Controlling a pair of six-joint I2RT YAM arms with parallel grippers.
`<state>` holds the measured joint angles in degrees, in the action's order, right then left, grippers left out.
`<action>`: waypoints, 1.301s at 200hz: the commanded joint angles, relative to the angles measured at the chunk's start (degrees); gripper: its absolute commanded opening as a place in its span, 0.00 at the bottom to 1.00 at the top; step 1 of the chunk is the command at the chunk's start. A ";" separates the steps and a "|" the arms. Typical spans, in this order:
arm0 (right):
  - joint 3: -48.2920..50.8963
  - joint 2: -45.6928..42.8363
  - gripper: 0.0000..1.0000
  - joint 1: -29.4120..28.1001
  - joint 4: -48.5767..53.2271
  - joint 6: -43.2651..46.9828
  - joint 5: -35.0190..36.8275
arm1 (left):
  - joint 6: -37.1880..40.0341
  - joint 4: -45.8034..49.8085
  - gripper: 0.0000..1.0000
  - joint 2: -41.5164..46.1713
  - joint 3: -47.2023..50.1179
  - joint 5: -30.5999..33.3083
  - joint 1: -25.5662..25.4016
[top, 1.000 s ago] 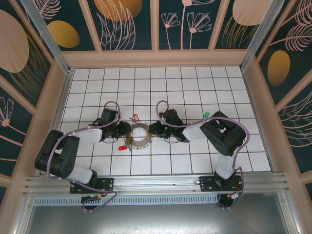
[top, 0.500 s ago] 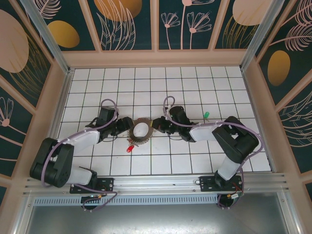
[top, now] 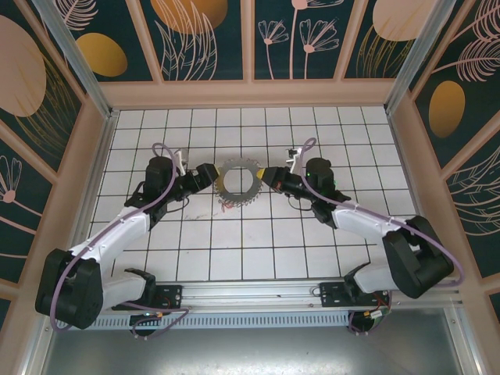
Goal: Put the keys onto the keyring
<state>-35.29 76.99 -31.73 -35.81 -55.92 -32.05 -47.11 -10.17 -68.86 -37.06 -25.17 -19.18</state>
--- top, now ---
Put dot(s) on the grey metal sheet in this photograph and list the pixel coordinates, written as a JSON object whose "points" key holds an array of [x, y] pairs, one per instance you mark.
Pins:
{"points": [[250, 355]]}

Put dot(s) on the aluminium corner post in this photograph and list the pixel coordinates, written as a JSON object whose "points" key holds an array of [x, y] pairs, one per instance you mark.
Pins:
{"points": [[83, 66], [418, 58]]}

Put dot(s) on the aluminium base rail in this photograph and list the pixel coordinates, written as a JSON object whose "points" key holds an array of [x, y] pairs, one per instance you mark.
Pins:
{"points": [[250, 295]]}

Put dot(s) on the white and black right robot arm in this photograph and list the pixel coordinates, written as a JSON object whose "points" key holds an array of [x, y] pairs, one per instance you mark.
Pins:
{"points": [[363, 220]]}

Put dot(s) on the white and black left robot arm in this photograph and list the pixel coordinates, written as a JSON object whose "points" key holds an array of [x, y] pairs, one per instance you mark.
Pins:
{"points": [[117, 234]]}

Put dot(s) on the aluminium table side rail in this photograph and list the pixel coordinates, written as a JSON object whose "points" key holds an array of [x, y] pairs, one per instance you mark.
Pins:
{"points": [[98, 156], [405, 156]]}

